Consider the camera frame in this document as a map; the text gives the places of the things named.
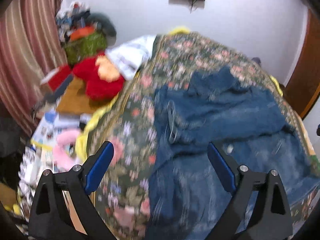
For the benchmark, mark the floral bed cover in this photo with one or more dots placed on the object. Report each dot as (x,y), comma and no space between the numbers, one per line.
(122,198)

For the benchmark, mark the pink plush toy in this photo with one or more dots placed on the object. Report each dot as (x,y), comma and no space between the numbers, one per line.
(60,152)

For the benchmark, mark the illustrated paper sheets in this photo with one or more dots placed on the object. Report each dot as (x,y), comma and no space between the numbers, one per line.
(38,153)

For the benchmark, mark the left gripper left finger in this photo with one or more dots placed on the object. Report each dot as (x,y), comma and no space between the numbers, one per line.
(85,180)

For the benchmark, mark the clutter pile on box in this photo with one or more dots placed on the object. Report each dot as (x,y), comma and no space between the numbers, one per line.
(70,19)

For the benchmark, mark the grey neck pillow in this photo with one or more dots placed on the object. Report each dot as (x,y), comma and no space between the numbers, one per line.
(103,24)

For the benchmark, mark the red gift box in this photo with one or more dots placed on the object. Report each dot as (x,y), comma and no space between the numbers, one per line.
(55,78)

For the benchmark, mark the orange box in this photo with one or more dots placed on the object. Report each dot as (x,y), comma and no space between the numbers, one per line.
(82,32)

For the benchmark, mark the green storage box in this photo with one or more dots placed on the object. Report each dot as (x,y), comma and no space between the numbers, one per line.
(85,47)

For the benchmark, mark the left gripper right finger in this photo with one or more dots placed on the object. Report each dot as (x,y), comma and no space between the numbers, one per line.
(240,182)

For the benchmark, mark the dark blue long box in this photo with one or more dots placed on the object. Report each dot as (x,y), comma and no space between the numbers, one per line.
(53,96)

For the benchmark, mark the striped pink curtain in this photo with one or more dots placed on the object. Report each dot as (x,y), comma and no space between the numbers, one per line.
(30,49)

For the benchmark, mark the wooden door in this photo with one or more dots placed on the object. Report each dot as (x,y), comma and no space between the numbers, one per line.
(302,90)

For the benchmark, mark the brown wooden board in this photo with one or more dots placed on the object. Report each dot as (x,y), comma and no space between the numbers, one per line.
(75,101)

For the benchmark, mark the white pillow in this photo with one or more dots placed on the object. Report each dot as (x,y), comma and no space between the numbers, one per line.
(129,56)

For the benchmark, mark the red plush toy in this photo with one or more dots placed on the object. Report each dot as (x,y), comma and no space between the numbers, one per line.
(101,77)

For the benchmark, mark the blue denim jacket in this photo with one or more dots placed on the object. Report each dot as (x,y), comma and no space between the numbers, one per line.
(186,196)

